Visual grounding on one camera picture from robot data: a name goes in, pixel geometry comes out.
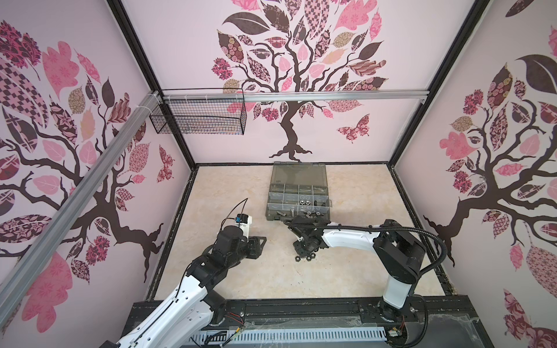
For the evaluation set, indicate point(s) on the white slotted cable duct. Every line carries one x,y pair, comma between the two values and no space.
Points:
259,337

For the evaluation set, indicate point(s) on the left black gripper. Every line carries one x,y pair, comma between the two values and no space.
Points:
254,244

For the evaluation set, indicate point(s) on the black wire mesh basket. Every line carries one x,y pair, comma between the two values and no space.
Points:
207,111

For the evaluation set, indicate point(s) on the aluminium rail on back wall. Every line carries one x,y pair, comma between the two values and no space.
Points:
302,96

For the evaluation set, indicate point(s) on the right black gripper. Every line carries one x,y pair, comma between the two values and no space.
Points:
296,247

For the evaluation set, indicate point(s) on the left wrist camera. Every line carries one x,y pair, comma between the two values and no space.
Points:
244,222

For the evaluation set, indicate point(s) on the grey plastic compartment organizer box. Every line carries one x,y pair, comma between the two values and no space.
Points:
295,181

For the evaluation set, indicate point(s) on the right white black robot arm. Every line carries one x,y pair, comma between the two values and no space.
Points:
399,251

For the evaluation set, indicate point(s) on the aluminium rail on wall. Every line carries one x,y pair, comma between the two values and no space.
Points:
27,270
302,96

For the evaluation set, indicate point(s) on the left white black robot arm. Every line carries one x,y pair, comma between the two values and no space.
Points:
193,304

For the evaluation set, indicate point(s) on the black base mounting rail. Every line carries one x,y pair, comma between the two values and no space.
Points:
366,309

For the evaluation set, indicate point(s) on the aluminium rail on left wall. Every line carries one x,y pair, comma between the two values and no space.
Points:
27,270

